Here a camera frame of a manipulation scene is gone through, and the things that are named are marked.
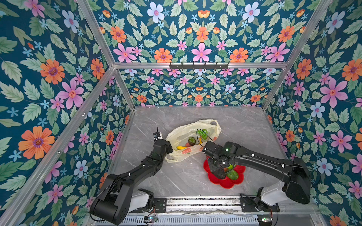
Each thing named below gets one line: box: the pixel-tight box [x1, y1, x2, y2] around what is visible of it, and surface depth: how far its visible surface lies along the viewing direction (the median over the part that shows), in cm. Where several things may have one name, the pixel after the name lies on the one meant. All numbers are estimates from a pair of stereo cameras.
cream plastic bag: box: [164, 119, 222, 163], surface depth 95 cm
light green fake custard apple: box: [226, 169, 239, 181], surface depth 81 cm
